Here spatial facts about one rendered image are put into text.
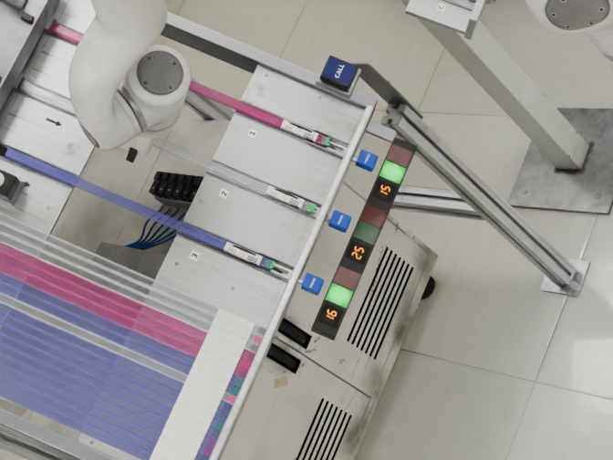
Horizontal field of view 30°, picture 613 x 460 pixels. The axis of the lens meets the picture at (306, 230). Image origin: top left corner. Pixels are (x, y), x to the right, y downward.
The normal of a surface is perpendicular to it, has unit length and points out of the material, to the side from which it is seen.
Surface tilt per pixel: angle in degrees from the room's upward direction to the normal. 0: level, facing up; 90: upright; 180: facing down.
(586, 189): 0
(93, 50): 28
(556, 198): 0
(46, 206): 44
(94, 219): 0
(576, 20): 95
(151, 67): 52
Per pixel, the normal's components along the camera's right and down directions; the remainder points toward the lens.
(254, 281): 0.04, -0.25
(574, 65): -0.60, -0.46
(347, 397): 0.70, 0.11
